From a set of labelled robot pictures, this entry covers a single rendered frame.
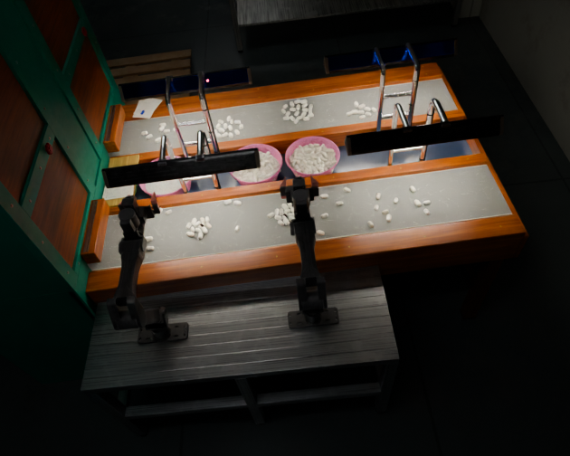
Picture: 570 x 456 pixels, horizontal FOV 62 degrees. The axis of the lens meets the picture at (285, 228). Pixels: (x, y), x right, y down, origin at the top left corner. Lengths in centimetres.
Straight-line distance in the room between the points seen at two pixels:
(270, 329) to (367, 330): 38
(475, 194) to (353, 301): 75
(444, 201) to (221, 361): 117
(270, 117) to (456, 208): 109
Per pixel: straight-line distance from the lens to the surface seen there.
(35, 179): 189
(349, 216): 210
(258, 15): 458
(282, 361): 185
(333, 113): 260
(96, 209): 224
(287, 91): 273
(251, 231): 208
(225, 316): 196
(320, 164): 232
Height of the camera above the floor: 237
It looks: 52 degrees down
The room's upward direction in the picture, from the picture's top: 8 degrees counter-clockwise
